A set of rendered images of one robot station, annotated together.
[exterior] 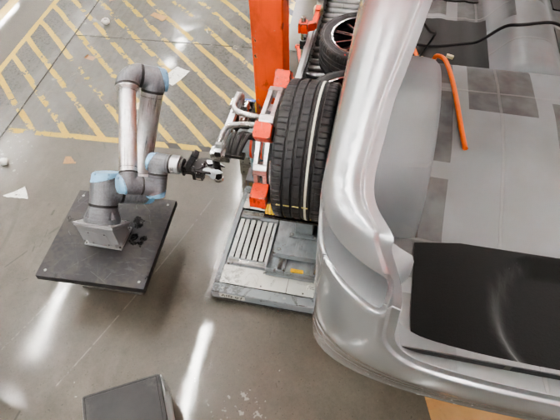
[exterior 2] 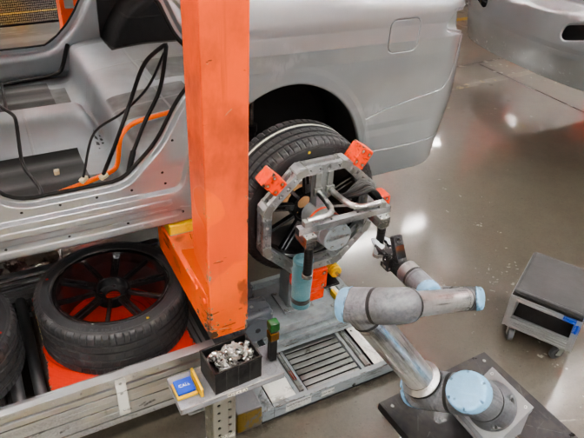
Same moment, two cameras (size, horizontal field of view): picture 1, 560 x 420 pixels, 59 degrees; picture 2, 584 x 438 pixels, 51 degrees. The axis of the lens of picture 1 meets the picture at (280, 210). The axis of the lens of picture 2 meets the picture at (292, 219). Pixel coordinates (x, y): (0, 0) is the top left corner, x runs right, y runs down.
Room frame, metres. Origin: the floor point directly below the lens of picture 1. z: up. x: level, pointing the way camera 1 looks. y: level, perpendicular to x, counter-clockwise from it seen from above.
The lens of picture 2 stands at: (3.28, 1.55, 2.31)
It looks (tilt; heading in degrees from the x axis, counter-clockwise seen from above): 34 degrees down; 228
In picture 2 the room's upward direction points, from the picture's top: 3 degrees clockwise
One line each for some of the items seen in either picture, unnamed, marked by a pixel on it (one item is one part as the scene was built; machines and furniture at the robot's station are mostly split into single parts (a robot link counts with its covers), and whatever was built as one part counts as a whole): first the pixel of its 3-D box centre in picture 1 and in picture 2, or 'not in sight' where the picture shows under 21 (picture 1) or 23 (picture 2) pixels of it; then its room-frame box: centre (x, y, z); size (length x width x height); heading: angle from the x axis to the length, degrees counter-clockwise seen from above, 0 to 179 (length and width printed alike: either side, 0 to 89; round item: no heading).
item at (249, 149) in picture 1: (258, 144); (325, 224); (1.76, 0.09, 0.85); 0.21 x 0.14 x 0.14; 77
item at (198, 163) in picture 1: (193, 167); (395, 262); (1.66, 0.41, 0.80); 0.12 x 0.08 x 0.09; 77
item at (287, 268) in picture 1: (304, 240); (295, 312); (1.68, -0.14, 0.13); 0.50 x 0.36 x 0.10; 167
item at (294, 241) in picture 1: (305, 217); (292, 285); (1.70, -0.14, 0.32); 0.40 x 0.30 x 0.28; 167
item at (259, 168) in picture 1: (272, 146); (316, 215); (1.74, 0.02, 0.85); 0.54 x 0.07 x 0.54; 167
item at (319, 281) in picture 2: not in sight; (307, 275); (1.73, -0.01, 0.48); 0.16 x 0.12 x 0.17; 77
